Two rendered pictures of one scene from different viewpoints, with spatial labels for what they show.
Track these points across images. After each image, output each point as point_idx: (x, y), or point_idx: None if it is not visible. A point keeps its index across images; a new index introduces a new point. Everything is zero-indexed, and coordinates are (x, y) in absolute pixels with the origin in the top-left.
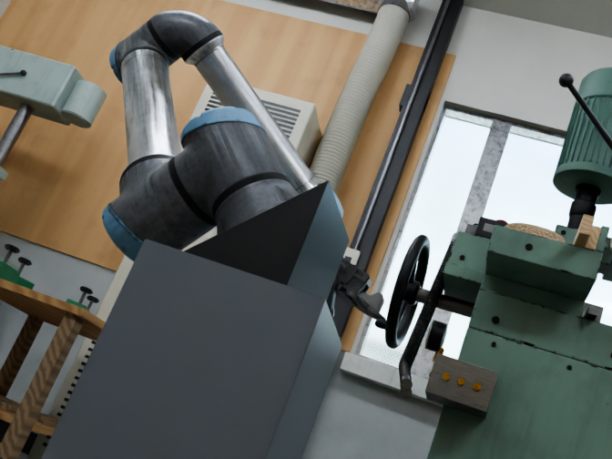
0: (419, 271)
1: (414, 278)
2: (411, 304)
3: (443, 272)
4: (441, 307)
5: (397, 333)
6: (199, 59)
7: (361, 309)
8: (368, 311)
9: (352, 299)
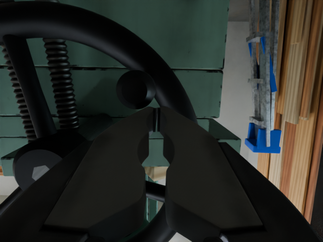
0: (140, 235)
1: (158, 231)
2: (61, 129)
3: (1, 157)
4: (81, 125)
5: (128, 68)
6: None
7: (199, 181)
8: (115, 132)
9: (24, 241)
